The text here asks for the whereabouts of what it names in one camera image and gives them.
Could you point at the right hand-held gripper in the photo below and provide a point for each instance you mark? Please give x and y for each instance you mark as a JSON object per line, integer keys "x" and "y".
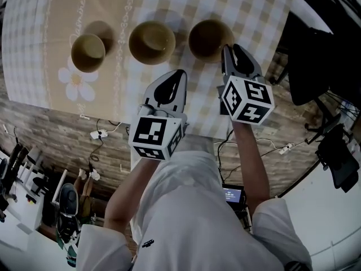
{"x": 245, "y": 100}

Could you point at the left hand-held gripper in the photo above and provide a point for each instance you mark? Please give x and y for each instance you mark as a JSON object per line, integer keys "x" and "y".
{"x": 149, "y": 131}

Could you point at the large brown bowl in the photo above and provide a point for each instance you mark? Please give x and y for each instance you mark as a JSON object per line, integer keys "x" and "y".
{"x": 206, "y": 44}

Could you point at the medium brown bowl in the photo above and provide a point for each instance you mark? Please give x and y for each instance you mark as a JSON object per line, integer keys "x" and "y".
{"x": 150, "y": 49}

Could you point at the small brown bowl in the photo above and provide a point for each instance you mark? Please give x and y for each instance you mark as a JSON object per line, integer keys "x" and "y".
{"x": 84, "y": 61}

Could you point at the person's left forearm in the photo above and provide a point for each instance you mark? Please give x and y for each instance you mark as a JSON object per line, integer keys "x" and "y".
{"x": 127, "y": 196}

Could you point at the person's right forearm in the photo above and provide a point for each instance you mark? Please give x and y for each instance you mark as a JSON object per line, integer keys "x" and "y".
{"x": 251, "y": 165}

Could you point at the checked flower-print tablecloth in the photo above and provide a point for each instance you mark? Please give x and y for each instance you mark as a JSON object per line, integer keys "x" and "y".
{"x": 197, "y": 4}

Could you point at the black office chair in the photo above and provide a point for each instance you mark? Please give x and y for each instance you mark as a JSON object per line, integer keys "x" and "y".
{"x": 313, "y": 66}
{"x": 339, "y": 157}

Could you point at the white power strip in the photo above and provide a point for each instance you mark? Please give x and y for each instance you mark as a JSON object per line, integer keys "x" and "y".
{"x": 98, "y": 134}
{"x": 285, "y": 148}

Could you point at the black screen device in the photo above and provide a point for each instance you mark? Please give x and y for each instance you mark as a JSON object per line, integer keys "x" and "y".
{"x": 232, "y": 195}

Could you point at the person's white shirt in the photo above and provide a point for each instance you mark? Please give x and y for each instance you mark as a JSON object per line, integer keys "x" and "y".
{"x": 191, "y": 222}

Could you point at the white desk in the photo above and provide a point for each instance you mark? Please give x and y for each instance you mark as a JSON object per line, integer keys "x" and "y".
{"x": 19, "y": 224}

